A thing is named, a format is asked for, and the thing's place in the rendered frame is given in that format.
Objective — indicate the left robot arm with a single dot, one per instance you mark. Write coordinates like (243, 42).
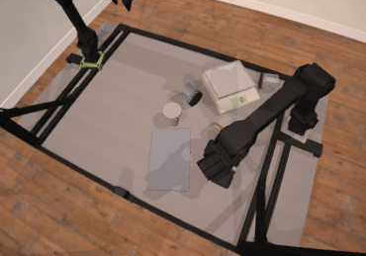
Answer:
(87, 40)

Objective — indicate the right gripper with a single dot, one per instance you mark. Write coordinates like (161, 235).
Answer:
(224, 179)

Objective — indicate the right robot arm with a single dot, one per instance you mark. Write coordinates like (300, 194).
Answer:
(239, 136)

